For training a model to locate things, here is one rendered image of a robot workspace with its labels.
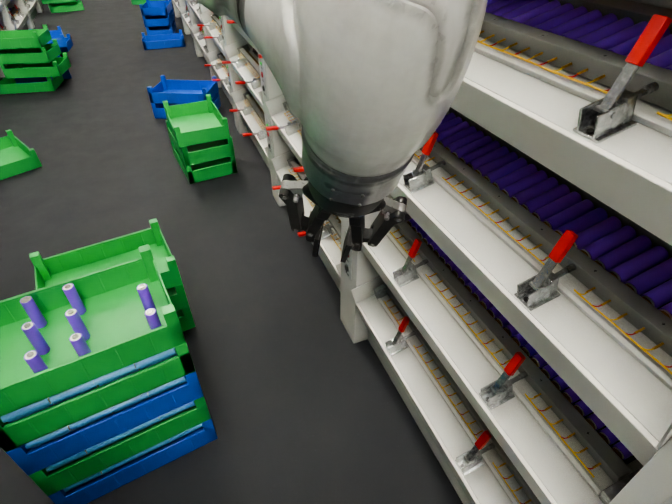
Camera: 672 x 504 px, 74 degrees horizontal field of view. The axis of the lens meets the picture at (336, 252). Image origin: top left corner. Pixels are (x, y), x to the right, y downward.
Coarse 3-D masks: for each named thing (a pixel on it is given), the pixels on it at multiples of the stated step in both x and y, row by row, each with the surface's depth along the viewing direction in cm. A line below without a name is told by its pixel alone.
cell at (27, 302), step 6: (24, 300) 74; (30, 300) 74; (24, 306) 74; (30, 306) 74; (36, 306) 75; (30, 312) 75; (36, 312) 75; (30, 318) 76; (36, 318) 76; (42, 318) 77; (36, 324) 76; (42, 324) 77
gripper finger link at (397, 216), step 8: (400, 200) 45; (392, 216) 45; (400, 216) 45; (376, 224) 50; (384, 224) 47; (392, 224) 47; (376, 232) 50; (384, 232) 49; (368, 240) 53; (376, 240) 52
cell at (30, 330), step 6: (24, 324) 70; (30, 324) 70; (24, 330) 69; (30, 330) 69; (36, 330) 70; (30, 336) 70; (36, 336) 71; (42, 336) 72; (30, 342) 71; (36, 342) 71; (42, 342) 72; (36, 348) 72; (42, 348) 72; (48, 348) 73; (42, 354) 73
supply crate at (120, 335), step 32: (96, 288) 83; (128, 288) 85; (160, 288) 85; (0, 320) 77; (64, 320) 79; (96, 320) 79; (128, 320) 79; (160, 320) 79; (0, 352) 73; (64, 352) 73; (96, 352) 67; (128, 352) 70; (160, 352) 74; (0, 384) 69; (32, 384) 64; (64, 384) 67; (0, 416) 65
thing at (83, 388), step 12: (144, 360) 74; (156, 360) 75; (120, 372) 73; (132, 372) 75; (84, 384) 70; (96, 384) 71; (60, 396) 69; (72, 396) 71; (24, 408) 67; (36, 408) 68; (12, 420) 68
